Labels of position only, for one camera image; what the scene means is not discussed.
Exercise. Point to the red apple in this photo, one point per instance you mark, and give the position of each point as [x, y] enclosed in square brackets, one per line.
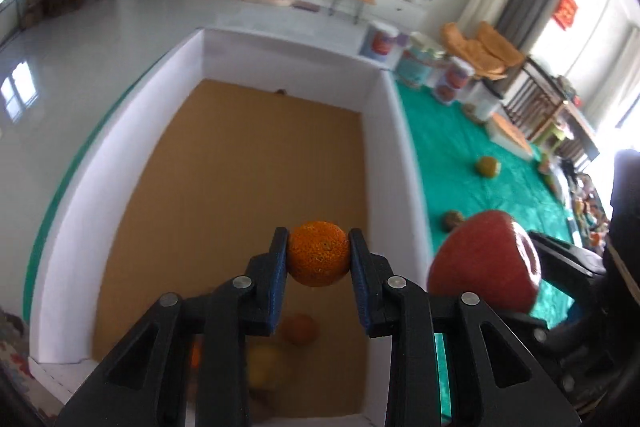
[480, 262]

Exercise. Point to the flat white and yellow box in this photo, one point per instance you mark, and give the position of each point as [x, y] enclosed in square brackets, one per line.
[510, 137]

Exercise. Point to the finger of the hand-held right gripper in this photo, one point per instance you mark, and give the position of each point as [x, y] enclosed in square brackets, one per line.
[565, 253]
[525, 327]

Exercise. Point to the small orange mandarin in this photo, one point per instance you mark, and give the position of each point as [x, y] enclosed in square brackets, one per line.
[318, 253]
[301, 330]

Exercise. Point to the white canister with black lid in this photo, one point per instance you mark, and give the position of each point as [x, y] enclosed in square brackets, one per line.
[482, 102]

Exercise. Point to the brown russet pear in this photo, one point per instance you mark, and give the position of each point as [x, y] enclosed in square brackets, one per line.
[488, 167]

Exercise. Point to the red label tin can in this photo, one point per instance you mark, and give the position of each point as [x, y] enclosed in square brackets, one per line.
[380, 42]
[452, 82]

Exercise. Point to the white cardboard box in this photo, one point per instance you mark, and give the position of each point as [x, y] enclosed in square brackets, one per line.
[240, 167]

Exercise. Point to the yellow round fruit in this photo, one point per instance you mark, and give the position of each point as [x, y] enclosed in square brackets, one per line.
[265, 364]

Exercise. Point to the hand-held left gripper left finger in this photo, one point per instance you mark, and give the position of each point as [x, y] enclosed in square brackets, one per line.
[277, 279]

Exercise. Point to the red patterned cloth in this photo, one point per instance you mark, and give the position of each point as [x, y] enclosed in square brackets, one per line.
[15, 357]

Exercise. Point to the red wall hanging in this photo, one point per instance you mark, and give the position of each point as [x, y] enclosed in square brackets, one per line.
[566, 9]

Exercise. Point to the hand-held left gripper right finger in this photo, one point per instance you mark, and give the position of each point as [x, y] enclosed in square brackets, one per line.
[361, 279]

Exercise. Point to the brown kiwi on cloth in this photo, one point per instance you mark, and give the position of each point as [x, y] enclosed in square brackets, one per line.
[453, 221]

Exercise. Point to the blue label tin can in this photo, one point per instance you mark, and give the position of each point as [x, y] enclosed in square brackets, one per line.
[417, 64]

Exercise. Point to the orange lounge chair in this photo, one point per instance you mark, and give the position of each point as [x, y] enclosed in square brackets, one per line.
[480, 52]

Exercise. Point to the dark wooden slatted bench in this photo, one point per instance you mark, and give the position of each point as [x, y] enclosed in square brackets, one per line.
[540, 102]

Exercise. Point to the plastic snack bag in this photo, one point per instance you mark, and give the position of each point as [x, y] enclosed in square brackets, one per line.
[549, 164]

